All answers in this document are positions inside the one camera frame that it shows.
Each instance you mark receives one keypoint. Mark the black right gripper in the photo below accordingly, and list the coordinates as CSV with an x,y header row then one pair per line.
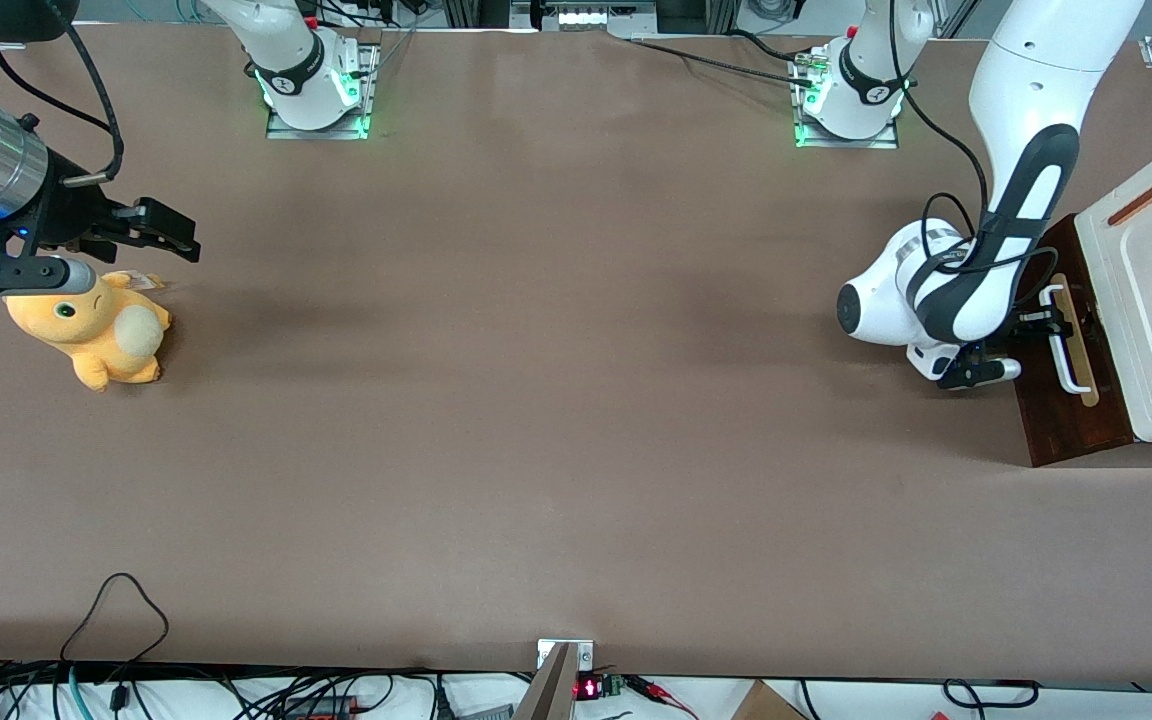
x,y
64,212

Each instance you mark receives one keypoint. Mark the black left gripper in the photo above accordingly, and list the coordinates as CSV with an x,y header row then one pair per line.
x,y
1029,325

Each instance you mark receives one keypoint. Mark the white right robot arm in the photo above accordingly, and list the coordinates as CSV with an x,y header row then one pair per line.
x,y
286,50

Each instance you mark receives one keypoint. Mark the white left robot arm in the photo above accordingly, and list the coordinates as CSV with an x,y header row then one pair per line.
x,y
1036,70

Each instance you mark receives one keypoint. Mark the orange plush toy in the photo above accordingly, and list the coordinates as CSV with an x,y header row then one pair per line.
x,y
96,330

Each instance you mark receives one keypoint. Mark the copper bar on cabinet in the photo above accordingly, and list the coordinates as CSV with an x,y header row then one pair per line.
x,y
1144,200

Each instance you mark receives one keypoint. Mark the brown cardboard piece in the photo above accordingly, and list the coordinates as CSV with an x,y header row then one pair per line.
x,y
766,703

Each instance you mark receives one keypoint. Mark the white lit power strip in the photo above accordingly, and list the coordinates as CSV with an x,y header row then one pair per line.
x,y
591,15

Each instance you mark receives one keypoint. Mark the red clip leads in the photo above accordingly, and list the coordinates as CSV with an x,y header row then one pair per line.
x,y
661,692

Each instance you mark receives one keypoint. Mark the red digit display module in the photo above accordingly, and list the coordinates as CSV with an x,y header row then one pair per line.
x,y
596,687

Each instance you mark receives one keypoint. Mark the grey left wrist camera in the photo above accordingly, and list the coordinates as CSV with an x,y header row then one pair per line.
x,y
981,373

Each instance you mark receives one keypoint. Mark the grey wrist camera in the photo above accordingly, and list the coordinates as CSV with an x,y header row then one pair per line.
x,y
26,275
981,373

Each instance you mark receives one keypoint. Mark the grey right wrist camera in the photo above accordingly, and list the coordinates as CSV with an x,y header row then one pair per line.
x,y
26,275

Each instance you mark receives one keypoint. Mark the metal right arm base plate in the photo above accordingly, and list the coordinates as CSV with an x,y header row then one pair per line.
x,y
286,132

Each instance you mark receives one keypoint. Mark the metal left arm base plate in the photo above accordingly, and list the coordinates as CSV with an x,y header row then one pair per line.
x,y
881,140

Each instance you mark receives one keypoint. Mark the silver camera mount bracket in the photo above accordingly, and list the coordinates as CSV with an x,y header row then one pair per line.
x,y
554,680

